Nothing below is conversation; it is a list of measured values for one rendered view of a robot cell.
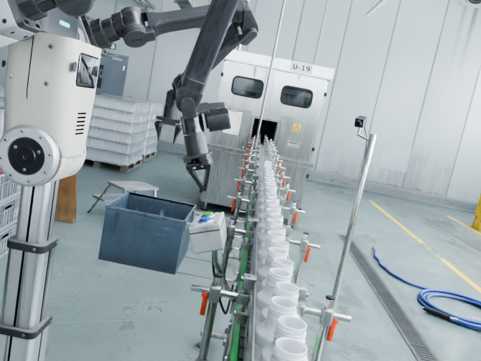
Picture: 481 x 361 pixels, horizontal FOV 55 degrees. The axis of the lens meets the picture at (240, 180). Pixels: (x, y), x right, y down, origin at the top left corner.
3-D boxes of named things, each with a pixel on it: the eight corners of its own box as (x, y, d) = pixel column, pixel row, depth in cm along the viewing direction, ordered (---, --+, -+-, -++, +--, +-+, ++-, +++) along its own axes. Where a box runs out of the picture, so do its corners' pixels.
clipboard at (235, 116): (239, 136, 590) (243, 110, 585) (221, 132, 591) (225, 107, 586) (239, 136, 593) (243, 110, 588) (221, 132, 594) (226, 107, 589)
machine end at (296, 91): (298, 230, 604) (334, 69, 572) (194, 209, 606) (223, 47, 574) (290, 205, 761) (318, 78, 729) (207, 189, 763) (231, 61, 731)
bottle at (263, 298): (277, 359, 80) (297, 269, 78) (278, 378, 74) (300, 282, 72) (243, 352, 80) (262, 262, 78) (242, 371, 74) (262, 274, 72)
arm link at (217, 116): (178, 85, 120) (178, 99, 112) (222, 78, 120) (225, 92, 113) (187, 126, 126) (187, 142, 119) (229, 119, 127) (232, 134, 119)
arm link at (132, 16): (106, 16, 143) (109, 29, 141) (137, 5, 142) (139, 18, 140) (119, 35, 152) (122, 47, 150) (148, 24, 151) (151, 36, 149)
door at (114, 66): (114, 141, 1149) (127, 56, 1117) (75, 134, 1150) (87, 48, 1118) (116, 141, 1158) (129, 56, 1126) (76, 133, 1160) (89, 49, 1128)
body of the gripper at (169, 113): (158, 119, 191) (161, 102, 189) (182, 124, 191) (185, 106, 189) (154, 120, 184) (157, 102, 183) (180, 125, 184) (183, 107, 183)
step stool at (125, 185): (122, 210, 536) (127, 175, 530) (156, 225, 499) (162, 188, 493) (86, 212, 500) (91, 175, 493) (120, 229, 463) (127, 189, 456)
